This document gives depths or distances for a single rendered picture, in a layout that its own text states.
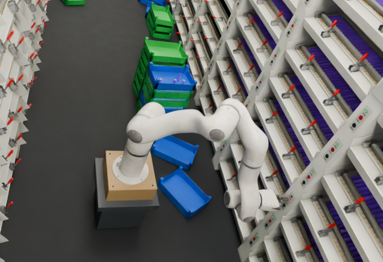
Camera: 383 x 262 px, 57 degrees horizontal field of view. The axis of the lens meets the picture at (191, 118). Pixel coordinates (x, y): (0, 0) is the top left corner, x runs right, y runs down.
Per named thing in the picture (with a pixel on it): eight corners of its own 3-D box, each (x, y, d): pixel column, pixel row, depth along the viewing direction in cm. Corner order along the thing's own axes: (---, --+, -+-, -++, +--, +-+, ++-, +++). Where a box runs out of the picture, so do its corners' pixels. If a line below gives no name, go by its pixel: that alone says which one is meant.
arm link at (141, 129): (145, 127, 171) (127, 148, 159) (135, 106, 165) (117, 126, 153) (243, 124, 147) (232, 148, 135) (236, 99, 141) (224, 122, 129)
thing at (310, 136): (311, 164, 165) (318, 145, 156) (268, 83, 207) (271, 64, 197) (351, 157, 168) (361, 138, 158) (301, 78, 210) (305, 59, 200)
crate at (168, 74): (154, 89, 238) (157, 80, 233) (146, 70, 251) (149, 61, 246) (194, 90, 252) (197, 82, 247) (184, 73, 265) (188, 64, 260)
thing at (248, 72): (249, 97, 226) (251, 80, 216) (225, 44, 268) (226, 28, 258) (279, 92, 228) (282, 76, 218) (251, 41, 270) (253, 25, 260)
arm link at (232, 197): (259, 202, 162) (252, 186, 169) (233, 201, 157) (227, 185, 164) (251, 213, 167) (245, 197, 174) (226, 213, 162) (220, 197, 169)
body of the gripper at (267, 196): (248, 195, 175) (268, 195, 179) (255, 213, 168) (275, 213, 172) (255, 185, 170) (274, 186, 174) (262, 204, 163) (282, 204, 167)
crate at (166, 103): (148, 106, 248) (151, 98, 243) (141, 87, 261) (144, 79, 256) (186, 107, 262) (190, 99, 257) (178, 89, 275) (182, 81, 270)
